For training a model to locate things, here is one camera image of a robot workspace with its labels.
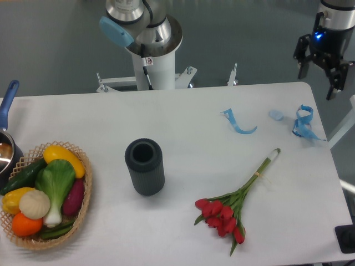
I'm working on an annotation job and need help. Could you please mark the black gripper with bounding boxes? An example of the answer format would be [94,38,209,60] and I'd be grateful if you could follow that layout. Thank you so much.
[293,25,351,100]

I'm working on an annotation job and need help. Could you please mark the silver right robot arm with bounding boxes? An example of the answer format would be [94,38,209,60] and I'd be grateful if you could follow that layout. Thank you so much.
[310,1,354,100]

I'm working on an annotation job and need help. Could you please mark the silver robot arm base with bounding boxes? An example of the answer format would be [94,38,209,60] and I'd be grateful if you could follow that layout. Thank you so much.
[99,1,182,91]

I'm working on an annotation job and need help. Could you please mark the light blue round cap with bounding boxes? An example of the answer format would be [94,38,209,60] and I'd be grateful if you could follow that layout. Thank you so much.
[268,110,284,121]

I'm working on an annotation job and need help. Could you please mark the tangled blue ribbon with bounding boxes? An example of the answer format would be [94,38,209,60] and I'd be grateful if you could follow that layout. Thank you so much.
[292,104,326,141]

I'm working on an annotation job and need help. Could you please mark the short blue ribbon strip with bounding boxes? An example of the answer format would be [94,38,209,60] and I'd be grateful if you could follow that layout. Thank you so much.
[220,108,257,135]

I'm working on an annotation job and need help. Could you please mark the black device at edge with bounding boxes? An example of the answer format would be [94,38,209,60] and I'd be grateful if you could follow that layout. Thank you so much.
[334,224,354,254]

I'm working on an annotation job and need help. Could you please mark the red tulip bouquet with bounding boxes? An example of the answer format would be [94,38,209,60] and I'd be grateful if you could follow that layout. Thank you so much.
[194,148,281,255]

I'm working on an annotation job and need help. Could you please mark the dark grey ribbed vase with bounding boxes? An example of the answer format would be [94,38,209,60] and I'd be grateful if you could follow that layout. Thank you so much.
[125,138,165,196]

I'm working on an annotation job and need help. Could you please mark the purple sweet potato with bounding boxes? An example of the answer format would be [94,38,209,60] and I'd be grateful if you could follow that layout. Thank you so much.
[62,178,84,216]

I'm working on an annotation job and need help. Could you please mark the green bok choy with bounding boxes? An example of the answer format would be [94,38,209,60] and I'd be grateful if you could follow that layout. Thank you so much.
[35,159,75,228]

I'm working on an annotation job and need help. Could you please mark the woven wicker basket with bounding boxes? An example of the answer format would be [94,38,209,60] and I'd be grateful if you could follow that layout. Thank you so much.
[1,141,93,250]

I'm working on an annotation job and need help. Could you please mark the green bean pods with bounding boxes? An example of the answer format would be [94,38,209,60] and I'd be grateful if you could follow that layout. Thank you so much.
[39,220,74,241]

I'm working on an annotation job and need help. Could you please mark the dark green cucumber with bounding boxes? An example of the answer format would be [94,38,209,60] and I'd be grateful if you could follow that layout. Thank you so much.
[1,158,47,196]

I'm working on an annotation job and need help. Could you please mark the cream garlic bulb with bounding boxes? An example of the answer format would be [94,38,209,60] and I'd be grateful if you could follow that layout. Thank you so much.
[19,190,50,219]

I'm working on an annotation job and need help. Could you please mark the yellow bell pepper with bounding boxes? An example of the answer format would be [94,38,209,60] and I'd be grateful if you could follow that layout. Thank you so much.
[2,187,35,215]

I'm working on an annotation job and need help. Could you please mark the orange fruit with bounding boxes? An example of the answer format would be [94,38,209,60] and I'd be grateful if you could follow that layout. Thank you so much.
[12,212,43,237]

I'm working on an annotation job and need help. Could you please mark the white metal stand frame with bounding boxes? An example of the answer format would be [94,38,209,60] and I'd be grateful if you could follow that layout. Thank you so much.
[96,63,239,93]

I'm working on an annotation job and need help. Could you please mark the blue handled saucepan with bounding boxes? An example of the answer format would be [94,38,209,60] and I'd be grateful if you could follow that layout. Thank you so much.
[1,80,23,188]

